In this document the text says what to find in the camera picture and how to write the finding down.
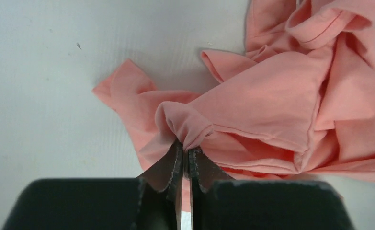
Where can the pink t shirt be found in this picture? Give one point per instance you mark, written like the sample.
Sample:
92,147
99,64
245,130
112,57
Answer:
301,100

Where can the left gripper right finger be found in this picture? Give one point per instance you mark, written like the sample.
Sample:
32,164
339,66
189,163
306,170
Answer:
203,173

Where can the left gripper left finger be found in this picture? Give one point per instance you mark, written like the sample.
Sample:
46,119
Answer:
161,201

